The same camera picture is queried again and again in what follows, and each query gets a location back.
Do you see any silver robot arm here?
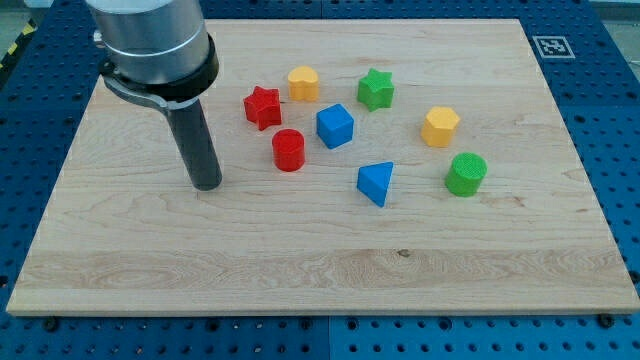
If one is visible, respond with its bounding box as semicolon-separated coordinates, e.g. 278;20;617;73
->
86;0;219;102

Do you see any yellow heart block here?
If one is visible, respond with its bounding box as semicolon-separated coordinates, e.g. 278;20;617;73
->
287;65;319;101

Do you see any red cylinder block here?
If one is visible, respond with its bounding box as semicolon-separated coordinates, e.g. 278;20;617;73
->
272;129;306;172

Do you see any wooden board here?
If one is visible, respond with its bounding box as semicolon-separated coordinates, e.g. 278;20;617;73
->
7;19;639;317

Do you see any blue triangle block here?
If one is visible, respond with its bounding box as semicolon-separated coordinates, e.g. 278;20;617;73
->
356;162;394;207

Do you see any blue cube block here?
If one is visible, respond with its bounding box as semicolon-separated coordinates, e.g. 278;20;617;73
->
316;104;354;149

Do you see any red star block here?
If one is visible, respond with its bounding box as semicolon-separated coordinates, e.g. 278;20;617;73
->
243;86;282;131

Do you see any green star block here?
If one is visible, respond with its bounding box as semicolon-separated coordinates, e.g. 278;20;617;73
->
357;68;395;112

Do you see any yellow hexagon block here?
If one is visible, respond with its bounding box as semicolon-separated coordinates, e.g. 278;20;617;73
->
421;106;460;148

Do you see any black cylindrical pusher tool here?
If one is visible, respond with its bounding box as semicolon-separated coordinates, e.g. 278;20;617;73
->
166;98;222;191

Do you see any green cylinder block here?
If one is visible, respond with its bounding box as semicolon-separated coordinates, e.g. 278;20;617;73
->
445;152;488;197

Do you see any white fiducial marker tag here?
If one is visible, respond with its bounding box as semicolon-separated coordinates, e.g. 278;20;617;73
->
533;35;575;60

